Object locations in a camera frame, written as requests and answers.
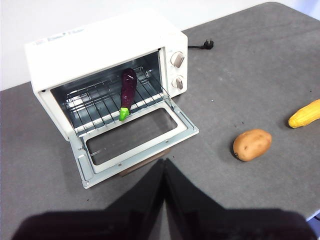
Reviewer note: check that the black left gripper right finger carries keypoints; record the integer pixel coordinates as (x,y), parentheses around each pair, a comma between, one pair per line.
(225,225)

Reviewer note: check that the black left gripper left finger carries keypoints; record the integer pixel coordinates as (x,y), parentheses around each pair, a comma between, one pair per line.
(112,225)

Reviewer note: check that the purple eggplant green stem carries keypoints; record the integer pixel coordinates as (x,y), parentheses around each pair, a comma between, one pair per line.
(128,87)

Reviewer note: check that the white oven knob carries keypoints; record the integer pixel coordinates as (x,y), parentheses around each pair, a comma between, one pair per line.
(177,59)
(179,82)

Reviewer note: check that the white Toshiba toaster oven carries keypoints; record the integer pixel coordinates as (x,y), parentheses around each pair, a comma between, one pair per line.
(100,45)

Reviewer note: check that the brown potato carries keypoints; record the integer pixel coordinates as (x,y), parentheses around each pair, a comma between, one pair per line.
(252,145)

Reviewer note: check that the yellow corn cob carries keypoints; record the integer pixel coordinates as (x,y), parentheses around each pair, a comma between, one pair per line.
(305,115)

